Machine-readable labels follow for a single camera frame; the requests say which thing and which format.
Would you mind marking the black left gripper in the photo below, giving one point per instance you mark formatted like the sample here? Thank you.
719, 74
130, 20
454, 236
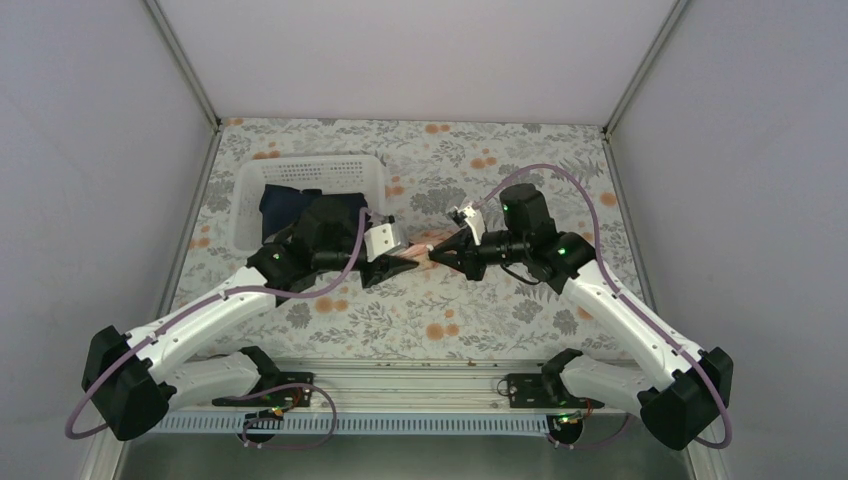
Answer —
383, 268

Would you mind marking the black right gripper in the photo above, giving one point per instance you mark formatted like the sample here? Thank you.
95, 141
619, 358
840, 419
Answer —
470, 265

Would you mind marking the pink floral mesh laundry bag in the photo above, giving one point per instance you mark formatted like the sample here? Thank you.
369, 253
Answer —
417, 250

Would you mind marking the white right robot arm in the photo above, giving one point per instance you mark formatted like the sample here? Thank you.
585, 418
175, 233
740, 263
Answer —
680, 388

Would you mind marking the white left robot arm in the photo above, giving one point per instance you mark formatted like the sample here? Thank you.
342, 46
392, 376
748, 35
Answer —
135, 378

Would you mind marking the white plastic laundry basket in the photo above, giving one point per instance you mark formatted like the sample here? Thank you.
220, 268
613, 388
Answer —
333, 174

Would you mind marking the navy blue bra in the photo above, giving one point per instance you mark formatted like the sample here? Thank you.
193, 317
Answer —
281, 206

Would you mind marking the floral patterned tablecloth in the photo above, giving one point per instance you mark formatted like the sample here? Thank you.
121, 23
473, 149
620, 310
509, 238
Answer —
432, 312

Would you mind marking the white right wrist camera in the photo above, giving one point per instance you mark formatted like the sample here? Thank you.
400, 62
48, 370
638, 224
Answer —
469, 215

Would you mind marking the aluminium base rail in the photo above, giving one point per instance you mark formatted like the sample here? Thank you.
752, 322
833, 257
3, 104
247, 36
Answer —
414, 386

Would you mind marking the white slotted cable duct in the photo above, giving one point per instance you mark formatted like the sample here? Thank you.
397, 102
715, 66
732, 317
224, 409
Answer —
534, 425

